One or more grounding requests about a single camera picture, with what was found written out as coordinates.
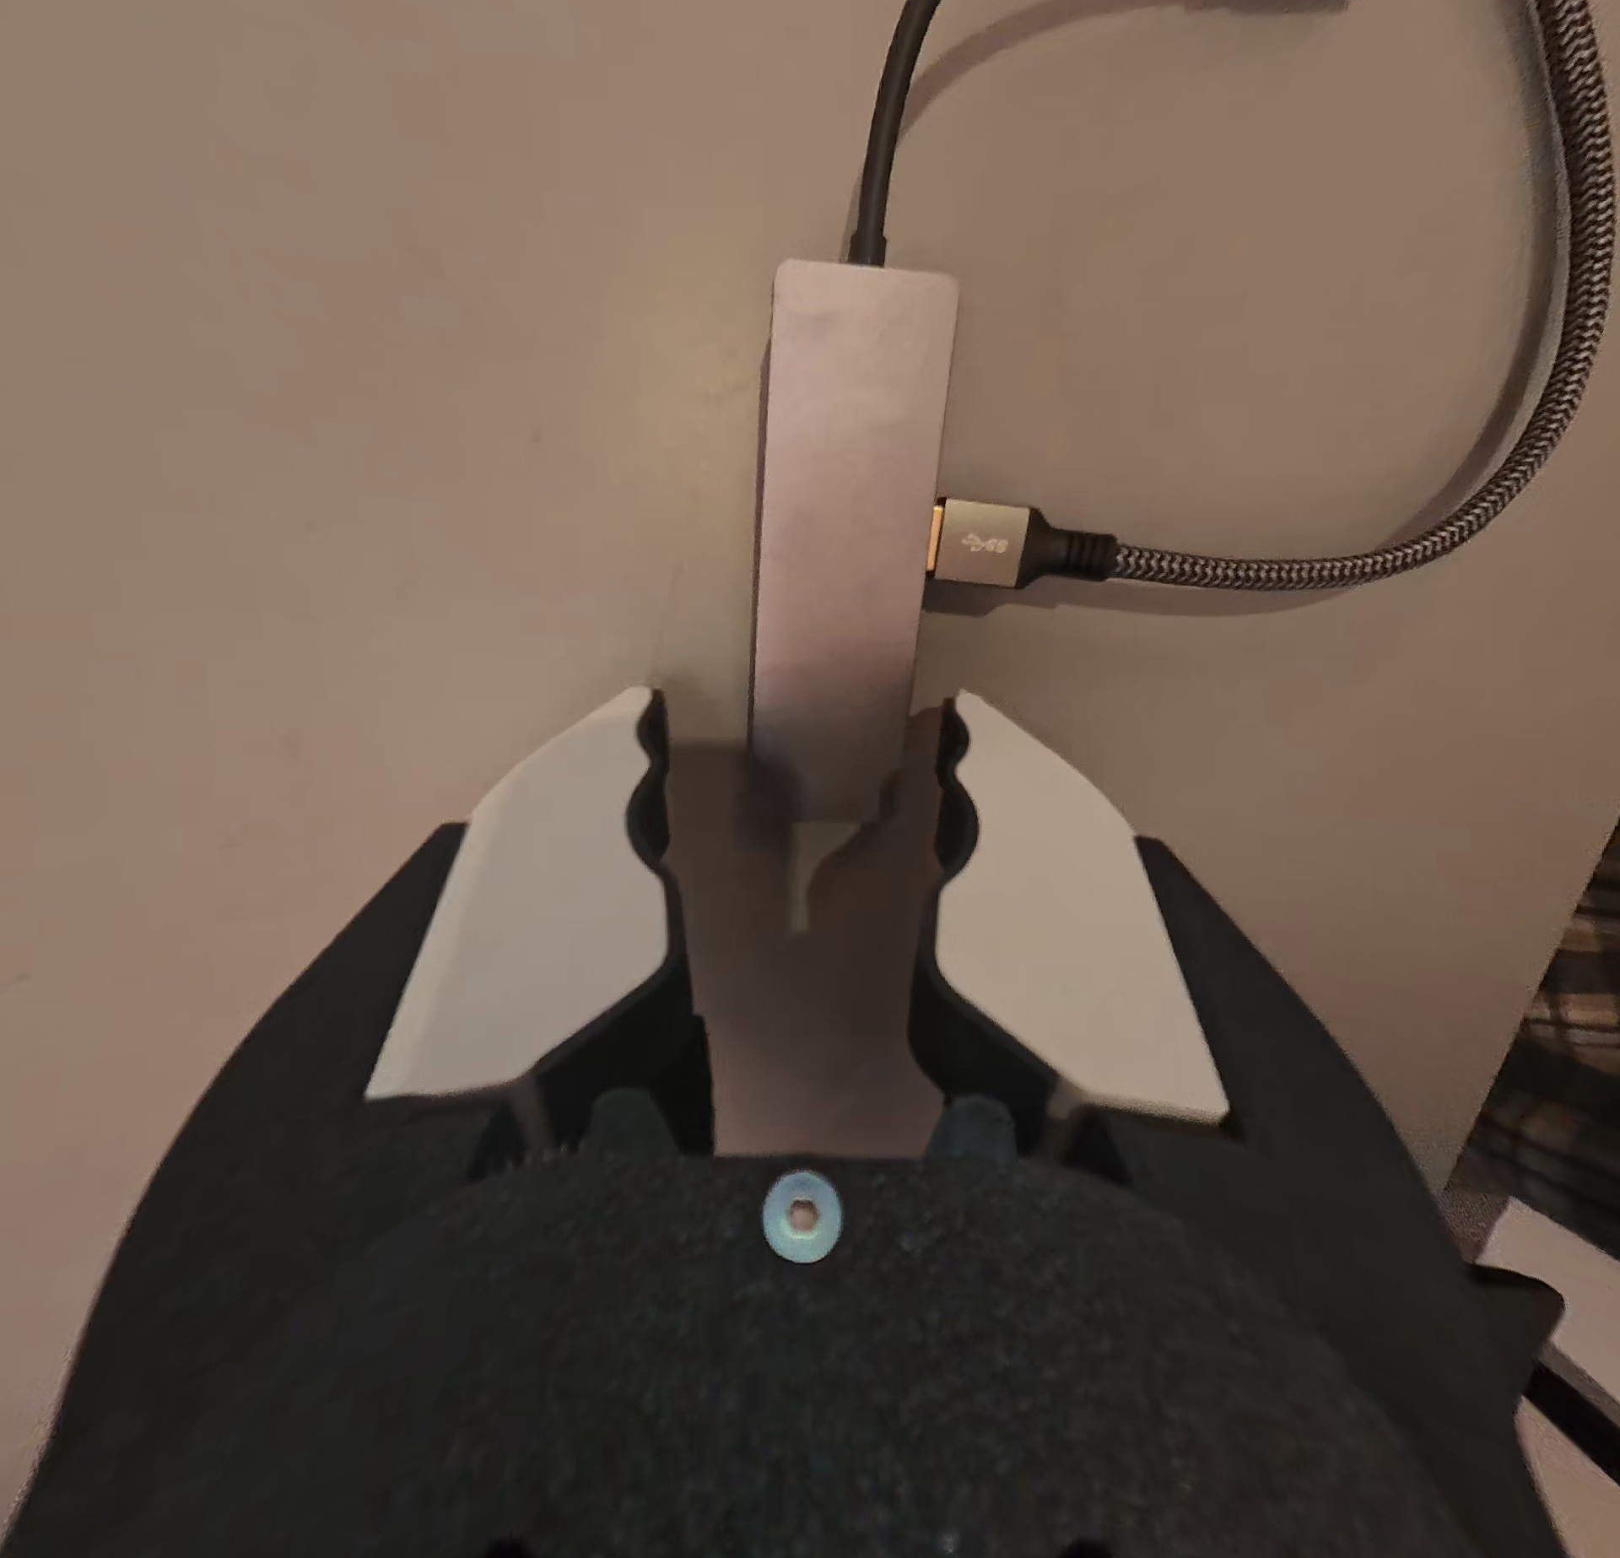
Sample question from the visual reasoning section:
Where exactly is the grey usb hub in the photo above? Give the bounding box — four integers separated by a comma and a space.
746, 257, 960, 825

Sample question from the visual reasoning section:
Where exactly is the grey braided usb cable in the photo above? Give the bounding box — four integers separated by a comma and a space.
927, 0, 1610, 597

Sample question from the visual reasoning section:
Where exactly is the operator arm in plaid sleeve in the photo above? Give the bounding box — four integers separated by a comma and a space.
1511, 810, 1620, 1192

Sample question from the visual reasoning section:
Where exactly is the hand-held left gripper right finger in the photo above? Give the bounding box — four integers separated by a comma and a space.
911, 689, 1234, 1165

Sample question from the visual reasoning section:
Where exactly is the black hub cable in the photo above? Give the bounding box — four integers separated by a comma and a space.
846, 0, 1412, 271

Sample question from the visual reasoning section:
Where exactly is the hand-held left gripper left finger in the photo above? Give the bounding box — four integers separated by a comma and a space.
365, 687, 706, 1147

